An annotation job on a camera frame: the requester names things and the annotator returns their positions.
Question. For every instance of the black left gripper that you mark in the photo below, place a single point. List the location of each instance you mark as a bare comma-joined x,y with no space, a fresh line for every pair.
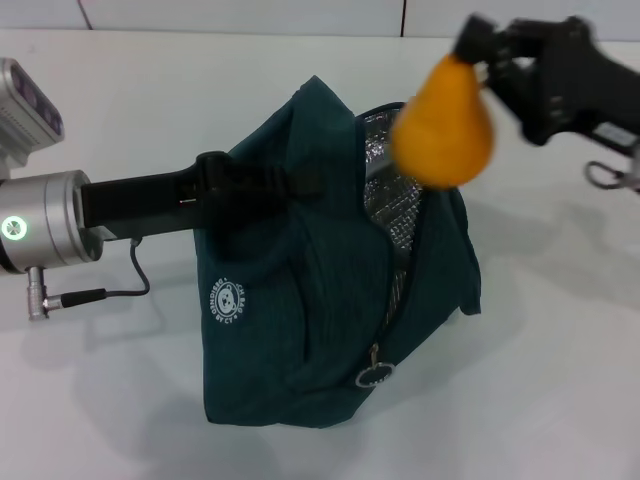
140,205

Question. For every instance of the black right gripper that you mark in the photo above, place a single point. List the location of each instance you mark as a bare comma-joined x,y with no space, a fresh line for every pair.
575,85

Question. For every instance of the orange pear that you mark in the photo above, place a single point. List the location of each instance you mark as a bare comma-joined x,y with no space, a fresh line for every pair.
442,135

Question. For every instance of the dark teal insulated lunch bag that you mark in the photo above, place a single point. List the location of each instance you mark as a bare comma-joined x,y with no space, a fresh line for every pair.
300,300

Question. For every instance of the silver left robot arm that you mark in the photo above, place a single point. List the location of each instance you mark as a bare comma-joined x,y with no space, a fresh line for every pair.
50,225

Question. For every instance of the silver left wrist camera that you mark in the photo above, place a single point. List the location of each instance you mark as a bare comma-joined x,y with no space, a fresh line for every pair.
25,115

